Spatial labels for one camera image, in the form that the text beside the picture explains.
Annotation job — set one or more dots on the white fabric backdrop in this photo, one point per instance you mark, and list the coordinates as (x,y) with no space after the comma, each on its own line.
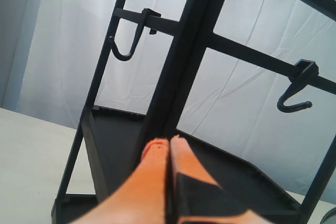
(50,49)

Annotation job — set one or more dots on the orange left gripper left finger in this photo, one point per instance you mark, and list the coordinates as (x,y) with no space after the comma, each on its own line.
(141,198)

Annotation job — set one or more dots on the stainless steel mug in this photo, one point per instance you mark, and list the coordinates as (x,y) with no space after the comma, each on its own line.
(329,217)

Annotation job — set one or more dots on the black tiered shelf rack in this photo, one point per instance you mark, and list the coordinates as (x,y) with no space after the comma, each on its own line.
(111,160)

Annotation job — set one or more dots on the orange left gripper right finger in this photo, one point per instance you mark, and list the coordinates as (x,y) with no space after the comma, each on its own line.
(198,197)

